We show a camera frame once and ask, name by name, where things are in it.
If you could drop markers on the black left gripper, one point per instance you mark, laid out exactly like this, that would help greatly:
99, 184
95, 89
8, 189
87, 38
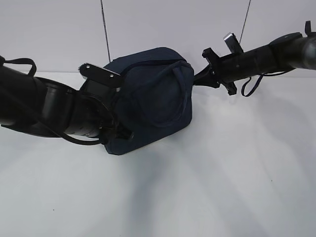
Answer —
80, 117

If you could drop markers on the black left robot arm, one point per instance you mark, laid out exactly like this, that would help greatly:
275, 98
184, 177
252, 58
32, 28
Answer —
22, 96

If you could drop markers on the dark blue lunch bag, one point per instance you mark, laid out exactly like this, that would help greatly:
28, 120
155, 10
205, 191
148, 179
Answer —
155, 100

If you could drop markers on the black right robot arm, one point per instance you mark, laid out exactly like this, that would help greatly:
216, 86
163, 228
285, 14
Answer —
283, 55

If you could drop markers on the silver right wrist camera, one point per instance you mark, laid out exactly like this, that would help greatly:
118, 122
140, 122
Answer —
233, 44

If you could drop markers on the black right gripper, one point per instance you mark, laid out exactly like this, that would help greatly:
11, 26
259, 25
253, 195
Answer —
220, 71

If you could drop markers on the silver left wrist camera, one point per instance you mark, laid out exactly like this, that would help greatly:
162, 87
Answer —
99, 79

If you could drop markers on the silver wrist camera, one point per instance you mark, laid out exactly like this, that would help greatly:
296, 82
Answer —
99, 79
233, 44

